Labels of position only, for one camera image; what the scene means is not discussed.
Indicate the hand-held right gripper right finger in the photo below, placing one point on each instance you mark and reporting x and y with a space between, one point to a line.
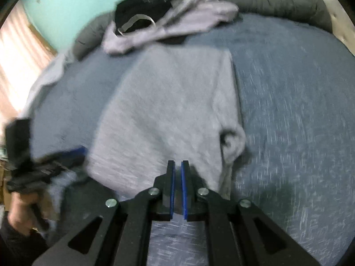
183 191

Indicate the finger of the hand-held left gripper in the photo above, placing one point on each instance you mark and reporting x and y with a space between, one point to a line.
76 154

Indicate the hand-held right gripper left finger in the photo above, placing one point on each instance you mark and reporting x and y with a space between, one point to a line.
172 191

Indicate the grey sweater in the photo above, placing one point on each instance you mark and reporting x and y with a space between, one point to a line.
172 102

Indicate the person's left forearm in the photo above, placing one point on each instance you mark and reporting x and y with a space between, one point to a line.
22 249

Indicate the person's left hand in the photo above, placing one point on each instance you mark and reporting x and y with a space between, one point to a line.
22 213

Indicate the light grey blanket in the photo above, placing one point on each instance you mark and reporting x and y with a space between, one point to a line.
47 80

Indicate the pink curtain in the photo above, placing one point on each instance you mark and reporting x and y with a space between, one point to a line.
19 61

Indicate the bed with blue sheet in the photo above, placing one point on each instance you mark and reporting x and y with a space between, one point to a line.
291 116

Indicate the black pants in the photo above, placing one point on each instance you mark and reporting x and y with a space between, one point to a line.
172 40

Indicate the black sweater with white collar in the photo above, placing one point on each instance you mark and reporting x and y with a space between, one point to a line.
149 2

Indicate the lilac hoodie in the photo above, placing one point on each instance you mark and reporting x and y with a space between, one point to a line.
199 16

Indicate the dark grey rolled duvet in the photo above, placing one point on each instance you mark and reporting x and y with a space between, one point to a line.
271 0

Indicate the cream tufted headboard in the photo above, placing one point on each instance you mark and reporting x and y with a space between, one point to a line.
341 19

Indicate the wooden window frame strip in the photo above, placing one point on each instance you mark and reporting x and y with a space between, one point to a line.
41 38

